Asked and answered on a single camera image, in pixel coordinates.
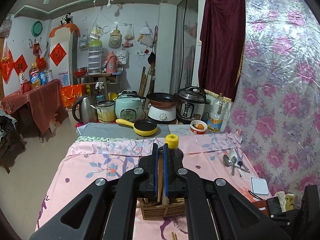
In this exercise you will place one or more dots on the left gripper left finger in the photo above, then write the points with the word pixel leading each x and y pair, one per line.
pixel 105 209

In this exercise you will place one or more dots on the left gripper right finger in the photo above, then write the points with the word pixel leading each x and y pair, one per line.
pixel 215 209

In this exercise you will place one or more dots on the wooden chopstick holder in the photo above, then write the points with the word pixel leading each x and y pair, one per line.
pixel 152 209

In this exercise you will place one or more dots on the brown wooden chopstick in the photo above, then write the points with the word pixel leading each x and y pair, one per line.
pixel 160 180
pixel 174 236

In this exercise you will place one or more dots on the cream plush toy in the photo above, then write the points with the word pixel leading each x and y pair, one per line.
pixel 286 200

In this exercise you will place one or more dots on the metal spoon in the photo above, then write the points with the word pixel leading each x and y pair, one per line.
pixel 228 163

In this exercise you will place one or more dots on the pink deer print tablecloth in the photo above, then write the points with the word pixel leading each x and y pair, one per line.
pixel 87 161

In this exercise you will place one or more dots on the dark soy sauce bottle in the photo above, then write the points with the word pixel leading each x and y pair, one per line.
pixel 172 141

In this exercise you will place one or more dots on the red white bowl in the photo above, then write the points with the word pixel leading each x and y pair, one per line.
pixel 198 127

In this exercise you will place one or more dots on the yellow small frying pan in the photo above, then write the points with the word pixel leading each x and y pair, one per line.
pixel 143 127

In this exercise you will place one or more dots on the cooking oil bottle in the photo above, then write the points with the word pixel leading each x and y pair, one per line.
pixel 217 113

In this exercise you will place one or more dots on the steel electric kettle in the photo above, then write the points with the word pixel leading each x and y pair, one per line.
pixel 83 111

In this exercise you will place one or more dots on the cream enamel pot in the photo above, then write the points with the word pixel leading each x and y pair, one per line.
pixel 105 111

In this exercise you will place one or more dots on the mint green rice cooker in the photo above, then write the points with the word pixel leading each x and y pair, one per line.
pixel 129 106

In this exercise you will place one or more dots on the white electric hotplate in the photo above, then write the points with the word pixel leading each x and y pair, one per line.
pixel 162 114

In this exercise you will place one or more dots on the silver pressure cooker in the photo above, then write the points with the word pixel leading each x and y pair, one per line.
pixel 191 103

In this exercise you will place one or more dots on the brown frying pan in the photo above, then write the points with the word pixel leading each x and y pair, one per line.
pixel 160 99

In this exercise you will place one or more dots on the wooden chair with clothes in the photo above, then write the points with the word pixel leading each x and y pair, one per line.
pixel 9 136

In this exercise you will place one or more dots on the red cloth covered table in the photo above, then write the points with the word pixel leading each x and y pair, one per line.
pixel 45 103

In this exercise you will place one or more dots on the pink thermos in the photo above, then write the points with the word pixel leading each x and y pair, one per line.
pixel 111 63

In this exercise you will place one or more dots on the stacked grey steamer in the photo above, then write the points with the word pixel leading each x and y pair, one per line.
pixel 95 50

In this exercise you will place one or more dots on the white refrigerator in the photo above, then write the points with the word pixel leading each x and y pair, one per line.
pixel 63 41

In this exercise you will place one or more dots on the dark red curtain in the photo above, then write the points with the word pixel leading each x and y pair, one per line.
pixel 222 46

